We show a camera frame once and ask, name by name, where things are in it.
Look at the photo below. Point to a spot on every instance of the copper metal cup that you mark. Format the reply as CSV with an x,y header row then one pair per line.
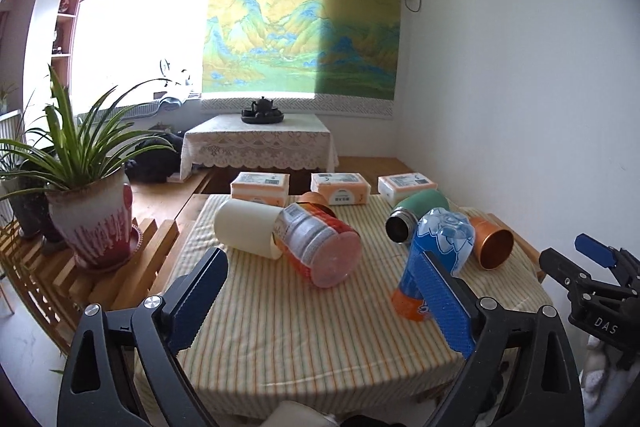
x,y
492,242

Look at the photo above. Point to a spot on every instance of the white and pink shelf unit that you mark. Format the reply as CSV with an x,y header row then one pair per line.
x,y
55,32

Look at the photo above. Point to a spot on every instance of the plant in red-white pot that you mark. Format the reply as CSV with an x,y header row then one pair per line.
x,y
92,217

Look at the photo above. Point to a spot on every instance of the low table with lace cloth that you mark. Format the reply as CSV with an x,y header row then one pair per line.
x,y
257,144

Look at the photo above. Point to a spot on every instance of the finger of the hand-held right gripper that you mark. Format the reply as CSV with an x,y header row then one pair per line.
x,y
562,268
595,251

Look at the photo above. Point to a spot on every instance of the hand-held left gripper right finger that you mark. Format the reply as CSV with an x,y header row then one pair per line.
x,y
445,304

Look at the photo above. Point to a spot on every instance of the black bag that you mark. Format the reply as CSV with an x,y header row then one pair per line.
x,y
152,157

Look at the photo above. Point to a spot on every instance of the cream cup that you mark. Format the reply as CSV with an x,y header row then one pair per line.
x,y
245,227

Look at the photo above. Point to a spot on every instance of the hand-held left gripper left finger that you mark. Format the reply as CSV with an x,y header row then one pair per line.
x,y
200,302

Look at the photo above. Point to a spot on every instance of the white cloth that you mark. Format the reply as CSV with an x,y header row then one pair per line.
x,y
597,379

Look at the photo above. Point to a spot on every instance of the folded cloth on windowsill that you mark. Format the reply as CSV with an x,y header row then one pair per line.
x,y
172,102

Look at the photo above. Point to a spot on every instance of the wooden slatted rack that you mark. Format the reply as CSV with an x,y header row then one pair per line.
x,y
65,282

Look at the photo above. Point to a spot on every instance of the clear bottle with orange label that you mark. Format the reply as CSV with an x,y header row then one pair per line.
x,y
315,244

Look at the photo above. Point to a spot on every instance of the striped tablecloth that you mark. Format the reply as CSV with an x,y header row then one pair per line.
x,y
310,337

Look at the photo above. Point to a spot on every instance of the blue and orange plastic bottle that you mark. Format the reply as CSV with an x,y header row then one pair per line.
x,y
442,234

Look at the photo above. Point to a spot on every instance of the plant in dark pot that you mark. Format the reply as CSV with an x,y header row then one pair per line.
x,y
27,207

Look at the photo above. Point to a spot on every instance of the orange and white tissue pack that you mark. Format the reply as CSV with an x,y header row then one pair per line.
x,y
341,189
406,187
260,186

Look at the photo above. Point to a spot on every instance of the black teapot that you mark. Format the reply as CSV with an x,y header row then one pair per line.
x,y
262,105

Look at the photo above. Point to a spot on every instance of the black tea tray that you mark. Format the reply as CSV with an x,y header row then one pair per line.
x,y
262,118

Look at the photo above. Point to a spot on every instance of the green thermos bottle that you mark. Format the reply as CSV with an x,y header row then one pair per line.
x,y
417,209

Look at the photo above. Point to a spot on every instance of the landscape painting curtain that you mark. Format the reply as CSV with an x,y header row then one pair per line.
x,y
305,22

